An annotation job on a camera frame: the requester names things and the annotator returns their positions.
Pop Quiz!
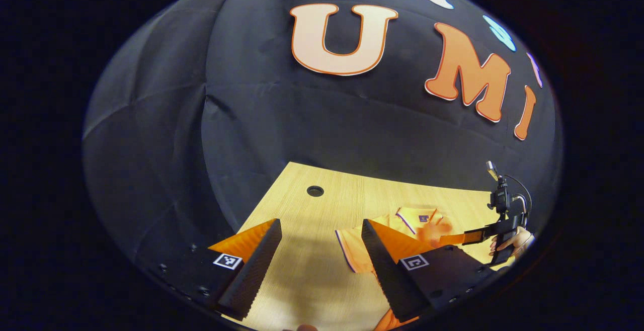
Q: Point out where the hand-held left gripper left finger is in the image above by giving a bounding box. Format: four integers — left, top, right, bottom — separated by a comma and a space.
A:
146, 219, 282, 321

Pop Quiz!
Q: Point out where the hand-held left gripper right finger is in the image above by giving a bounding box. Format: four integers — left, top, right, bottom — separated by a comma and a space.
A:
361, 219, 496, 323

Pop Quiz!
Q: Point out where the orange T-shirt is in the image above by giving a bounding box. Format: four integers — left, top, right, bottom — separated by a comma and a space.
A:
335, 206, 456, 331

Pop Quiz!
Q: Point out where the black backdrop cloth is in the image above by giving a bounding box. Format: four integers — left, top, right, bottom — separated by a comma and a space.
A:
82, 0, 564, 271

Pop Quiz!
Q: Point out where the black cable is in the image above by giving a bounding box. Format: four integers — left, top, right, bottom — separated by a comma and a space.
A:
503, 174, 533, 217

